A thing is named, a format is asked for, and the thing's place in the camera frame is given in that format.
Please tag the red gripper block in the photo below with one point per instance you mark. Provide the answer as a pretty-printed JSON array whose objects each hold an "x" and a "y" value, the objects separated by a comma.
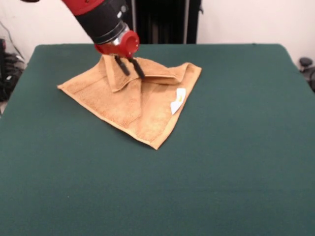
[{"x": 125, "y": 45}]

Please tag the tan terry towel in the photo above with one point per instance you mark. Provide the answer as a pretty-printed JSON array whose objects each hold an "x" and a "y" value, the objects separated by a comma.
[{"x": 128, "y": 105}]

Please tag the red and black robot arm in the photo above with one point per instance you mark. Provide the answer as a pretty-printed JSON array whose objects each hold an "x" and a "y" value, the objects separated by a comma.
[{"x": 98, "y": 17}]

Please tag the black equipment pile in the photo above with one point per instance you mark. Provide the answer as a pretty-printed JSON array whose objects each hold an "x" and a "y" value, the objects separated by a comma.
[{"x": 9, "y": 73}]

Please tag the dark green table cloth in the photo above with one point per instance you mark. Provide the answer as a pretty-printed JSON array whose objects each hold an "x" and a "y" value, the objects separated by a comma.
[{"x": 221, "y": 172}]

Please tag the dark stand base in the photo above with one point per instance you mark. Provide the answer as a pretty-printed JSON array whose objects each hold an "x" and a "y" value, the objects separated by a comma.
[{"x": 307, "y": 71}]

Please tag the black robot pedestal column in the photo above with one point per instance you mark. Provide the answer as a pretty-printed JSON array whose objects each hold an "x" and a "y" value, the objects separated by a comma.
[{"x": 165, "y": 22}]

